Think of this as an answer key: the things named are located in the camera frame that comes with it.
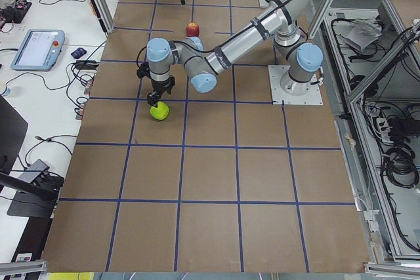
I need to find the green apple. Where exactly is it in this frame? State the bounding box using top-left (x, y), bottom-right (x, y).
top-left (150, 101), bottom-right (170, 121)

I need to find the red apple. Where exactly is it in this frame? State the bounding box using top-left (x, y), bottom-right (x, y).
top-left (186, 22), bottom-right (200, 37)

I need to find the dark blue pouch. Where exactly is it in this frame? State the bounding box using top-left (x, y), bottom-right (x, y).
top-left (71, 47), bottom-right (87, 59)

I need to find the left teach pendant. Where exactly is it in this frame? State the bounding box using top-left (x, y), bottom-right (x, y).
top-left (10, 29), bottom-right (65, 71)

